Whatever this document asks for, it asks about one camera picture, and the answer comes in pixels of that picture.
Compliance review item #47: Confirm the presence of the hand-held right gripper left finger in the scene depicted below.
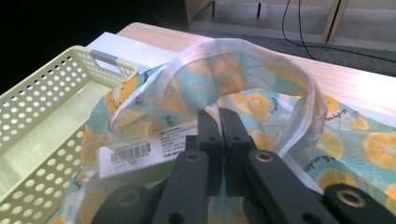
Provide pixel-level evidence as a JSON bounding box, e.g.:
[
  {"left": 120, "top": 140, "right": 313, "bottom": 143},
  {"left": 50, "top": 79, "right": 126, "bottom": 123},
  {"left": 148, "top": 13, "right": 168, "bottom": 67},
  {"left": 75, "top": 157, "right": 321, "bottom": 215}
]
[{"left": 186, "top": 108, "right": 224, "bottom": 197}]

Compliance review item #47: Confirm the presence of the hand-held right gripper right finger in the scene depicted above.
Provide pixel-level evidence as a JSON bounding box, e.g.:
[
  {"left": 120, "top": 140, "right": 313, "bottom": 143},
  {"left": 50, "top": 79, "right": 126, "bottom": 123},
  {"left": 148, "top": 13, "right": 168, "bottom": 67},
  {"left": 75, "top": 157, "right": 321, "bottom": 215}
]
[{"left": 219, "top": 107, "right": 258, "bottom": 197}]

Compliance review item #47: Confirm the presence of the tall white and green box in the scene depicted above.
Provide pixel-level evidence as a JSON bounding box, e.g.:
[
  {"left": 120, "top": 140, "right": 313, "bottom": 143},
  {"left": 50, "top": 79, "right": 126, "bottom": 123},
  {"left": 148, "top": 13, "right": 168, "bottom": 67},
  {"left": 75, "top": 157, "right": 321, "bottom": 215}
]
[{"left": 97, "top": 120, "right": 200, "bottom": 180}]

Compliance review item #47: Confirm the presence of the orange slice print cloth bag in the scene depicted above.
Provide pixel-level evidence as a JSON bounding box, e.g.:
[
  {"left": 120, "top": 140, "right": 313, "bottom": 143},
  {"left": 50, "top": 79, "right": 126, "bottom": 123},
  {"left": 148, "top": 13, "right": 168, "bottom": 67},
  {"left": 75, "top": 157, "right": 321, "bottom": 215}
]
[{"left": 46, "top": 37, "right": 396, "bottom": 224}]

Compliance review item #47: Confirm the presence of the pale green perforated plastic basket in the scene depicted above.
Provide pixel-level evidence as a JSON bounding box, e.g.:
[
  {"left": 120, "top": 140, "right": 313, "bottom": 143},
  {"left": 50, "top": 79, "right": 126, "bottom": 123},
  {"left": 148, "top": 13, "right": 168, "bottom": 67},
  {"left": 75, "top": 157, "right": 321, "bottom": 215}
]
[{"left": 0, "top": 45, "right": 140, "bottom": 224}]

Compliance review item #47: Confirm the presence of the white table sheet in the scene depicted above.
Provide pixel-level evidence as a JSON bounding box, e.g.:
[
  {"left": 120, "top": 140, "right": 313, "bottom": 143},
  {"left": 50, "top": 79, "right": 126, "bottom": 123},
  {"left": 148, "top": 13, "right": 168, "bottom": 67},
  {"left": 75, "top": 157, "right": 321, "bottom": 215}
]
[{"left": 86, "top": 31, "right": 176, "bottom": 75}]

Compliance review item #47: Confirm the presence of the black cable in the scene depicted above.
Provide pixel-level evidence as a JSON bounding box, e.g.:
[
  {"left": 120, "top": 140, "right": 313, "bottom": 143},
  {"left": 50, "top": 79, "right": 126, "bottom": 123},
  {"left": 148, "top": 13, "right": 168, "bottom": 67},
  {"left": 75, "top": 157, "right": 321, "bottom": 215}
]
[
  {"left": 298, "top": 0, "right": 316, "bottom": 61},
  {"left": 281, "top": 0, "right": 396, "bottom": 63}
]

